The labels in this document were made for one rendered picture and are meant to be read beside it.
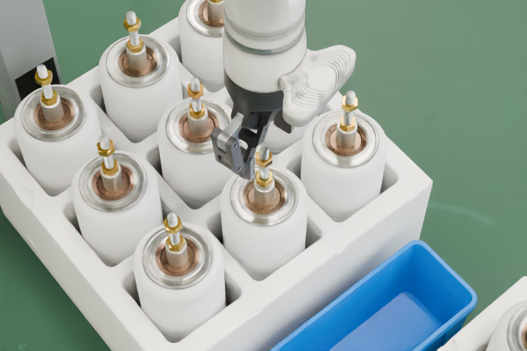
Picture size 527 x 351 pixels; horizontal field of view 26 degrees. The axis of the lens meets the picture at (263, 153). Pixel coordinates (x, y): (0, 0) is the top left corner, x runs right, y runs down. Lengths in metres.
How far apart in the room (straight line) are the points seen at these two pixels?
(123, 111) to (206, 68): 0.12
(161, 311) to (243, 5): 0.43
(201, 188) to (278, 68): 0.36
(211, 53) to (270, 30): 0.44
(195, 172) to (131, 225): 0.10
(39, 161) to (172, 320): 0.25
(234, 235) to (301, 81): 0.30
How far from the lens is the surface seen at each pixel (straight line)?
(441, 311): 1.45
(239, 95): 1.04
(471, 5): 1.76
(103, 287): 1.29
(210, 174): 1.30
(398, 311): 1.47
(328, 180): 1.28
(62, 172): 1.34
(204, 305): 1.23
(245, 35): 0.96
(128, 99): 1.34
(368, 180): 1.29
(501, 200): 1.57
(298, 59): 1.00
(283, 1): 0.91
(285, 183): 1.25
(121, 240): 1.28
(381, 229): 1.34
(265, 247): 1.25
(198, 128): 1.28
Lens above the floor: 1.33
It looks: 58 degrees down
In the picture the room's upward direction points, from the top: straight up
